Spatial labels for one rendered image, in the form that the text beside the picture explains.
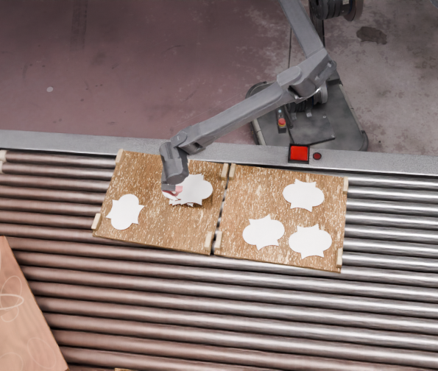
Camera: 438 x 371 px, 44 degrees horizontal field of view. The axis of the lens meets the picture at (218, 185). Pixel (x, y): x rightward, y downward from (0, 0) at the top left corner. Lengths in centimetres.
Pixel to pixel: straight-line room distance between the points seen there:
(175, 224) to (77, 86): 190
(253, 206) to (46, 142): 84
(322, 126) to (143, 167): 120
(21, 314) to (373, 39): 274
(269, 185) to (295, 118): 104
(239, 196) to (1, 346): 87
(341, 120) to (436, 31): 113
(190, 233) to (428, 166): 86
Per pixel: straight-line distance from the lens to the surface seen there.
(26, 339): 173
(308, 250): 179
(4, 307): 179
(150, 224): 187
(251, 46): 361
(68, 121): 343
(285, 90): 151
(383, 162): 202
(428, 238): 191
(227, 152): 200
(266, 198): 187
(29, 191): 208
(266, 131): 288
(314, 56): 152
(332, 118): 295
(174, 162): 163
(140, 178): 196
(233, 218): 184
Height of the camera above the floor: 258
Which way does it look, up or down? 60 degrees down
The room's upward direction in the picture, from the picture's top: 8 degrees counter-clockwise
